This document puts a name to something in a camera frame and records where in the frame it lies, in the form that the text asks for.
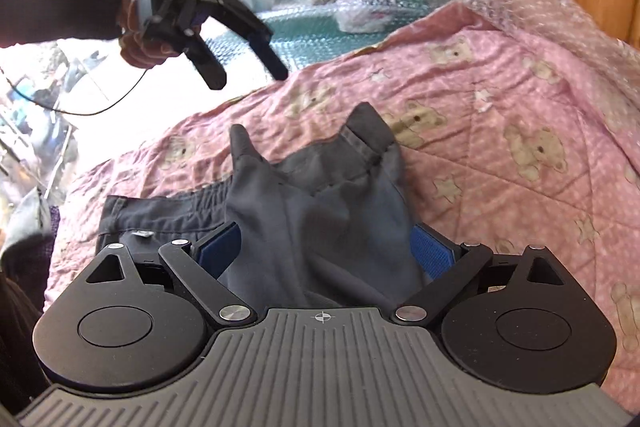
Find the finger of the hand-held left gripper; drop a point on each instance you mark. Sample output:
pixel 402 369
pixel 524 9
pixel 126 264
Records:
pixel 210 67
pixel 260 49

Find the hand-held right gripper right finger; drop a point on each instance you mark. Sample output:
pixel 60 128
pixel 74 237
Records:
pixel 430 254

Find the person's left hand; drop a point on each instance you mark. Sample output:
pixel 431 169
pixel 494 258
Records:
pixel 137 49

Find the teal sheet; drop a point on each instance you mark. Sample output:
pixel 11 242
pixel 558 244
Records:
pixel 310 32

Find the grey cloth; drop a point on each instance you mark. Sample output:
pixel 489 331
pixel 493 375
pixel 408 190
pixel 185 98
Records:
pixel 25 219

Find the pink teddy bear blanket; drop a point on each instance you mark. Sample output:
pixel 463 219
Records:
pixel 500 107

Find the white pink crumpled cloth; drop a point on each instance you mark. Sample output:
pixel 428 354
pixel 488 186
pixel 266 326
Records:
pixel 362 18

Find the grey pants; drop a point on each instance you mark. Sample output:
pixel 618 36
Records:
pixel 310 217

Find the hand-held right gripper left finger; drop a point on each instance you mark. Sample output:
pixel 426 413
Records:
pixel 222 248

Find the person's left forearm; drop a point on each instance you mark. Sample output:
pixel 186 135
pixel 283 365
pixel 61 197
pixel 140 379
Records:
pixel 60 7

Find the dark cloth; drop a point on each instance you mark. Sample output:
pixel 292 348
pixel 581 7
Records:
pixel 17 332

